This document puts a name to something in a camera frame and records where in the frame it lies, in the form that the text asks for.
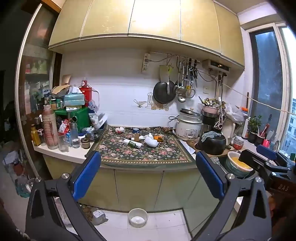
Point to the white rice cooker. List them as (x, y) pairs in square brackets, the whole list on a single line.
[(187, 127)]

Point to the teal plastic bag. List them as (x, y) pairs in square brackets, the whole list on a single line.
[(22, 186)]

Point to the green ceramic bowl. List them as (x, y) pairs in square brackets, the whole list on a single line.
[(237, 165)]

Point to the small crumpled tissue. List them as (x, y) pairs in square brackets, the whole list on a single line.
[(119, 130)]

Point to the window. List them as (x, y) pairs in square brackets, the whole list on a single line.
[(268, 69)]

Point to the pink thermos flask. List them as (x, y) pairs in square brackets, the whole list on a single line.
[(49, 129)]

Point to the person's right hand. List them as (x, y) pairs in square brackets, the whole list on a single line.
[(274, 208)]

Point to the clear glass bottle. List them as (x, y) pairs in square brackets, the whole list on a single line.
[(74, 136)]

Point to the red and white bowl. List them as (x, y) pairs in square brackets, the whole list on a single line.
[(238, 144)]

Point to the glass tumbler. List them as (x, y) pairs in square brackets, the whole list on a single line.
[(63, 144)]

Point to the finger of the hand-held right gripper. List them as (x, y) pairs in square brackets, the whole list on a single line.
[(252, 157), (267, 151)]

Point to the dark utensil cup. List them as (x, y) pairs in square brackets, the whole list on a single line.
[(260, 139)]

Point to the orange peel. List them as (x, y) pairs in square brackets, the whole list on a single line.
[(158, 138)]

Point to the white floor bowl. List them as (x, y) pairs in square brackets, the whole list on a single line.
[(138, 217)]

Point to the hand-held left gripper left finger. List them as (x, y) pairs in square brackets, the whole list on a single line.
[(86, 172)]

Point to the green box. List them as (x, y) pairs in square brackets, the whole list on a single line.
[(76, 117)]

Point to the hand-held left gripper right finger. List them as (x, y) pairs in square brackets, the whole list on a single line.
[(209, 175)]

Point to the floral table cloth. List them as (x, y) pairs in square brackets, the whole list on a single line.
[(148, 154)]

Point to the cardboard tube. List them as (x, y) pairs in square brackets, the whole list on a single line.
[(137, 137)]

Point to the white wall appliance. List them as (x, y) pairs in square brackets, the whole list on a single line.
[(216, 65)]

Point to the grey floor sack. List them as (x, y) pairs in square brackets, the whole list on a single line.
[(99, 216)]

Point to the yellow wall cabinet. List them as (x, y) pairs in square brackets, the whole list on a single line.
[(150, 18)]

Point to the clear plastic bag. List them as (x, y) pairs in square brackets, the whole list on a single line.
[(233, 113)]

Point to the scissors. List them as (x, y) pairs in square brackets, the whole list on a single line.
[(194, 73)]

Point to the black wok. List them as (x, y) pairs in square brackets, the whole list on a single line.
[(161, 93)]

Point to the white power strip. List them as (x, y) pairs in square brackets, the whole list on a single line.
[(145, 62)]

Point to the green glass bottle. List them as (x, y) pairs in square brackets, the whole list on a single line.
[(133, 144)]

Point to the white jug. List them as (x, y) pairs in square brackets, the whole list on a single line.
[(227, 132)]

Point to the potted plant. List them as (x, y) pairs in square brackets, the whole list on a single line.
[(254, 126)]

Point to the grey dish cloth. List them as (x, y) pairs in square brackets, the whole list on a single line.
[(209, 136)]

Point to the brown paper bag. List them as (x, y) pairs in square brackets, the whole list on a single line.
[(59, 90)]

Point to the red canister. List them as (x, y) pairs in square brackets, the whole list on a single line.
[(87, 91)]

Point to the glass door cupboard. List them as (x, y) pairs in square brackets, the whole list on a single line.
[(34, 69)]

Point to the yellow oil bottle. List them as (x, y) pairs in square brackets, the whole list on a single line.
[(35, 138)]

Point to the kitchen knife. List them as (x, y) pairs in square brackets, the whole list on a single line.
[(188, 148)]

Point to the steel ladle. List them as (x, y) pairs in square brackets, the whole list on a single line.
[(182, 99), (179, 90)]

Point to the black cooking pot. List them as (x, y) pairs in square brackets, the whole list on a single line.
[(212, 146)]

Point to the white tissue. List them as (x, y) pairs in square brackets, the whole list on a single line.
[(151, 141)]

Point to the pink pot with utensils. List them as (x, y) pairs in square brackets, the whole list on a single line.
[(209, 109)]

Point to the teal tissue box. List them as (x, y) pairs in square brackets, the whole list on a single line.
[(74, 99)]

